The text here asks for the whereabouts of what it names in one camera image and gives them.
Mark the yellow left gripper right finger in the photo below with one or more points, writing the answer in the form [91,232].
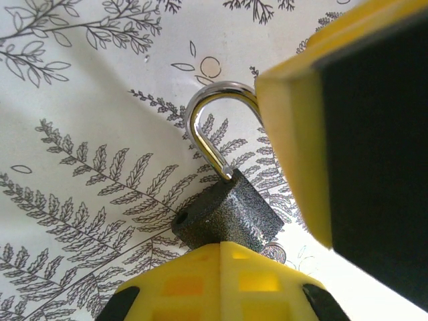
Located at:
[261,294]

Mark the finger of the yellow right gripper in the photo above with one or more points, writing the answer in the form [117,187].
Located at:
[294,133]

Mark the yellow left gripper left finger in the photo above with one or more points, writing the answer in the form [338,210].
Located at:
[180,294]

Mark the floral patterned table cover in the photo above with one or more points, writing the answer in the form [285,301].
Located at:
[83,100]

